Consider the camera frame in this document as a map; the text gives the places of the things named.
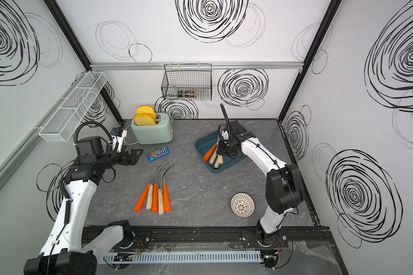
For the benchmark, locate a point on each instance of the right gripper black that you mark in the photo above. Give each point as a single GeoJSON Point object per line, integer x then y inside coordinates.
{"type": "Point", "coordinates": [221, 151]}

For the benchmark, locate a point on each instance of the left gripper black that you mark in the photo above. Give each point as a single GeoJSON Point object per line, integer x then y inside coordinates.
{"type": "Point", "coordinates": [125, 161]}

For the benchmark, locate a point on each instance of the wooden handled sickle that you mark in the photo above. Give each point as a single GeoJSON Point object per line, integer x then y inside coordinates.
{"type": "Point", "coordinates": [213, 158]}

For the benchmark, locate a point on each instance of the orange handled sickle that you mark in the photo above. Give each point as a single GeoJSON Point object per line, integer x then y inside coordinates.
{"type": "Point", "coordinates": [208, 154]}

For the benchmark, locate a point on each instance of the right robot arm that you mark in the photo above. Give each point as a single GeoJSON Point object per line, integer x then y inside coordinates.
{"type": "Point", "coordinates": [283, 182]}

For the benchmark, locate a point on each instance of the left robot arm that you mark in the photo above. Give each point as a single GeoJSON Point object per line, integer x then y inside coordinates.
{"type": "Point", "coordinates": [63, 253]}

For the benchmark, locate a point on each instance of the teal plastic storage box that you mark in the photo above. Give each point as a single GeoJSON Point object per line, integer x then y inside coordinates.
{"type": "Point", "coordinates": [203, 146]}

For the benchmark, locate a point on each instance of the blue candy packet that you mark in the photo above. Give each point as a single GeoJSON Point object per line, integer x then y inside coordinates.
{"type": "Point", "coordinates": [152, 156]}

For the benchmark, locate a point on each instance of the mint green toaster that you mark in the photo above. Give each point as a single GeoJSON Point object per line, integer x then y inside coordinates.
{"type": "Point", "coordinates": [161, 132]}

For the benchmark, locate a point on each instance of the front toast slice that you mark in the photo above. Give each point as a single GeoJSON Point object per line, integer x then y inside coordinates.
{"type": "Point", "coordinates": [144, 120]}

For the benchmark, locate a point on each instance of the toast slice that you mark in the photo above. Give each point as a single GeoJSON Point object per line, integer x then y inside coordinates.
{"type": "Point", "coordinates": [144, 120]}
{"type": "Point", "coordinates": [146, 110]}

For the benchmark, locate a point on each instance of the rear toast slice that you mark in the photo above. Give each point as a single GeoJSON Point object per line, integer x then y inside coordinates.
{"type": "Point", "coordinates": [146, 110]}

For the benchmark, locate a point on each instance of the orange sickle far left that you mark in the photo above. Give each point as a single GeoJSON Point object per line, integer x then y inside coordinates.
{"type": "Point", "coordinates": [142, 198]}

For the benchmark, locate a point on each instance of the white round strainer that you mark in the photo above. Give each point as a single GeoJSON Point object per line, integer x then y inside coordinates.
{"type": "Point", "coordinates": [242, 205]}

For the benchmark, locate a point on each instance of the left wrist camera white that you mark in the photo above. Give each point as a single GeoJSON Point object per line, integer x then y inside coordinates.
{"type": "Point", "coordinates": [118, 137]}

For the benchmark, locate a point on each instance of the jar in wire basket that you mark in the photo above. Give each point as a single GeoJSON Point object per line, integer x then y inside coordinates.
{"type": "Point", "coordinates": [187, 94]}

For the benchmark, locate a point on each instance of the black wire wall basket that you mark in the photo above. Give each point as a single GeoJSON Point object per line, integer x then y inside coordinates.
{"type": "Point", "coordinates": [187, 76]}

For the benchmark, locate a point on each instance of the white wire wall shelf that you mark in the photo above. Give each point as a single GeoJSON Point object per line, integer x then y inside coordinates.
{"type": "Point", "coordinates": [73, 107]}

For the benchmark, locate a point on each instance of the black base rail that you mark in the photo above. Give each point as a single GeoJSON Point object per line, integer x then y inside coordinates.
{"type": "Point", "coordinates": [247, 236]}

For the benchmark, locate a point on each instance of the grey slotted cable duct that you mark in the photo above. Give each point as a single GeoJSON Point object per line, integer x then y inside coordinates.
{"type": "Point", "coordinates": [183, 257]}

